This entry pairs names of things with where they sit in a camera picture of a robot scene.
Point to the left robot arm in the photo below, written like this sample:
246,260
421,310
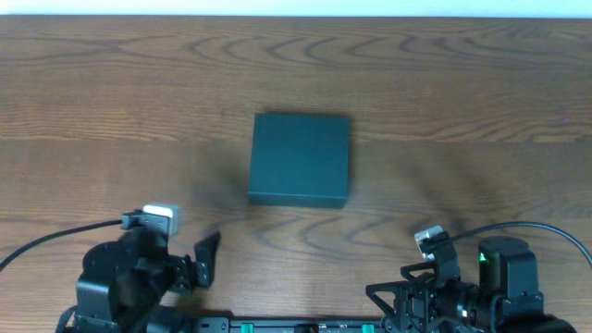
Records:
123,281

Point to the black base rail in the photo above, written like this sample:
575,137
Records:
274,325

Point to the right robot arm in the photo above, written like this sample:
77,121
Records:
507,298

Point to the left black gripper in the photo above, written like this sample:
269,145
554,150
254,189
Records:
189,271

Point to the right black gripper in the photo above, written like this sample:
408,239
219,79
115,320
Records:
402,297

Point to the dark green box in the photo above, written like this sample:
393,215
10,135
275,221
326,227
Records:
300,160

